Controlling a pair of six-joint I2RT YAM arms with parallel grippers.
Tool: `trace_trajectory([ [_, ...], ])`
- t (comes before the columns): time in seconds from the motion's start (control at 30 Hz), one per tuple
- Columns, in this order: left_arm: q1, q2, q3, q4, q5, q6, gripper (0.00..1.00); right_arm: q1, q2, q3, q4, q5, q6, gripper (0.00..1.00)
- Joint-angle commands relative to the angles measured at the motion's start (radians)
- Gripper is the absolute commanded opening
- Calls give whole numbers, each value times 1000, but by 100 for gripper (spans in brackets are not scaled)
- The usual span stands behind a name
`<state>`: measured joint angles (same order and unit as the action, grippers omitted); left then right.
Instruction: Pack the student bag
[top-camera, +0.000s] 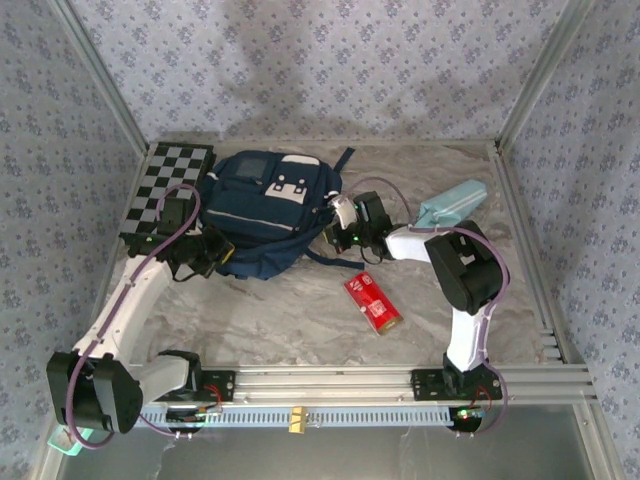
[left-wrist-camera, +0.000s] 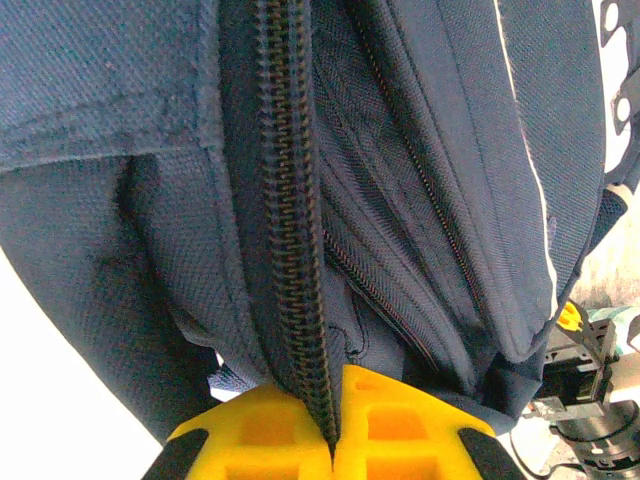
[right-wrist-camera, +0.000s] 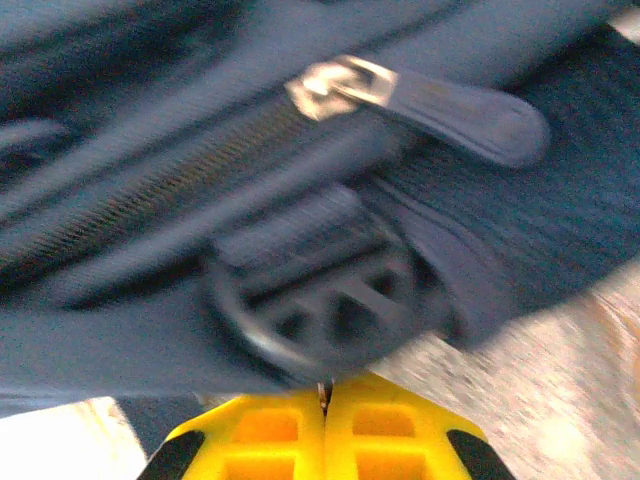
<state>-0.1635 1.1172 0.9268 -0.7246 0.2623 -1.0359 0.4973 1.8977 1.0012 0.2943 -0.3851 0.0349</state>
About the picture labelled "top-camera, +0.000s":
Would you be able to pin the black grey chessboard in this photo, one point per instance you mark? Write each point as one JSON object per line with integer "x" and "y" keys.
{"x": 165, "y": 175}

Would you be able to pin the aluminium side rail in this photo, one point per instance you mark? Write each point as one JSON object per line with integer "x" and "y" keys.
{"x": 546, "y": 300}

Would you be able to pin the aluminium rail beam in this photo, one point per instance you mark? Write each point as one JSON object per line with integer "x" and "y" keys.
{"x": 325, "y": 385}

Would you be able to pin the aluminium frame post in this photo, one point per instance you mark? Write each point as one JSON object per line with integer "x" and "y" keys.
{"x": 542, "y": 75}
{"x": 102, "y": 75}

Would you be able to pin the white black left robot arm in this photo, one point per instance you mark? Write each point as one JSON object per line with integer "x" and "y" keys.
{"x": 130, "y": 305}

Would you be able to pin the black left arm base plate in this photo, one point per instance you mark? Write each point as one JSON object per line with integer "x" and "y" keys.
{"x": 222, "y": 385}

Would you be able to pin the mint green alarm clock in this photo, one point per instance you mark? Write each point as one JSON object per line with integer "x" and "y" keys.
{"x": 62, "y": 442}

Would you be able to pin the light blue pencil case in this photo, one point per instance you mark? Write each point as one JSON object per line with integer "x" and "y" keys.
{"x": 452, "y": 202}

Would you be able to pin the navy blue backpack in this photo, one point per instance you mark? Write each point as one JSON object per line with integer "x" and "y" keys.
{"x": 265, "y": 215}

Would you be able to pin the red snack box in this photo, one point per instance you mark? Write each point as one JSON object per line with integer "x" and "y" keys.
{"x": 374, "y": 302}

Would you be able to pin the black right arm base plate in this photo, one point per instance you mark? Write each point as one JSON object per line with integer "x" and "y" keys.
{"x": 425, "y": 385}

